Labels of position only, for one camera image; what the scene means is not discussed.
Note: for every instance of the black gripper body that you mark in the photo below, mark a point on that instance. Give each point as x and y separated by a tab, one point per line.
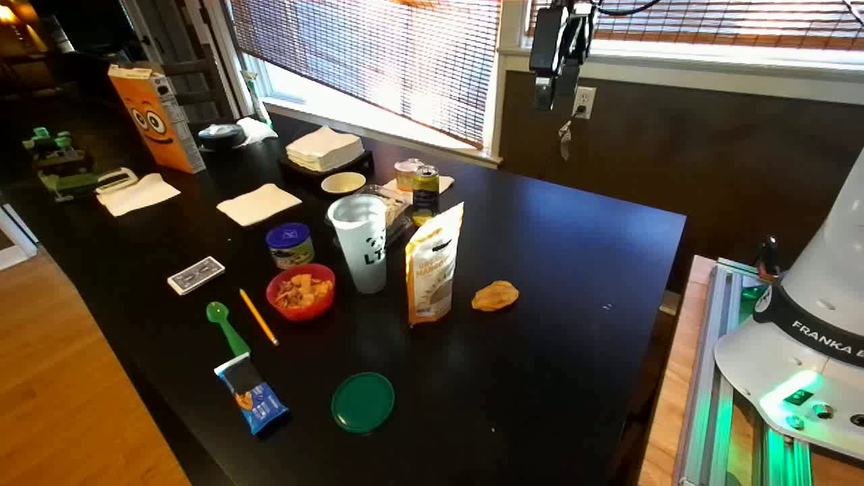
577	43

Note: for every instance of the yellow snack piece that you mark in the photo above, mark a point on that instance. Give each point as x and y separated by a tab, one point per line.
495	294

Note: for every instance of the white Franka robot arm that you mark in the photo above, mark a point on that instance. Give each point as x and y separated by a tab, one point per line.
811	297

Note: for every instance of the white and yellow packet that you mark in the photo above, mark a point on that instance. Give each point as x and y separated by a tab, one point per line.
434	271

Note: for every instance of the blue snack packet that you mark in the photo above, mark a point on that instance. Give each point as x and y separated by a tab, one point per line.
254	394

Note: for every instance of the white paper napkin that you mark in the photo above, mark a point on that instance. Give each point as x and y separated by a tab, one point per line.
259	202
446	185
138	195

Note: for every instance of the narrow window blind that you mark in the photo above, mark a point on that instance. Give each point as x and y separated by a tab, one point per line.
739	21

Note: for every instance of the wide window blind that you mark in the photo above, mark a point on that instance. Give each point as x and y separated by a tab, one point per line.
380	55

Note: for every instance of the small white bowl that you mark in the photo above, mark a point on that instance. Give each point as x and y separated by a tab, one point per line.
344	185

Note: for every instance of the stack of white napkins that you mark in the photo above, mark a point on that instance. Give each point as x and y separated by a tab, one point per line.
325	149

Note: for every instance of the white paper cup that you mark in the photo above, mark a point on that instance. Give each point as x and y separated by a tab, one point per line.
364	247

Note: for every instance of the crumpled white cloth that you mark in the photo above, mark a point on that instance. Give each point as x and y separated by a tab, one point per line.
260	131

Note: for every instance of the blue lid jar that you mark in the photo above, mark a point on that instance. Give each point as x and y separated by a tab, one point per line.
290	247

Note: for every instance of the red bowl with food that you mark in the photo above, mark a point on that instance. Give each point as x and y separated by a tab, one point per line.
300	291

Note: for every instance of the dark grey bowl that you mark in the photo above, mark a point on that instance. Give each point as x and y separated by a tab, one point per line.
219	135

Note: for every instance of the green round lid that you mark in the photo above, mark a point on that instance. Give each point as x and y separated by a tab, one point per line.
364	403

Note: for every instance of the yellow pencil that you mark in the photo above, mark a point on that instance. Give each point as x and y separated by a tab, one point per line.
259	317

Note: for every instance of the green plastic spoon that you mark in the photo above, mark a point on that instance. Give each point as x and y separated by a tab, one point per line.
223	325

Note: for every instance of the playing card deck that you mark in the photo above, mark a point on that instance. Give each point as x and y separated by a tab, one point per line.
196	276

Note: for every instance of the green plastic toy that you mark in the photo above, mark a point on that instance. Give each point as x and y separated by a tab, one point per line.
57	156

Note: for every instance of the white wall outlet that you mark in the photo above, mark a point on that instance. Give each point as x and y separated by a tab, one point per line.
584	101

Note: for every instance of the aluminium rail frame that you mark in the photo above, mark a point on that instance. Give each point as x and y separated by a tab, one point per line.
711	378

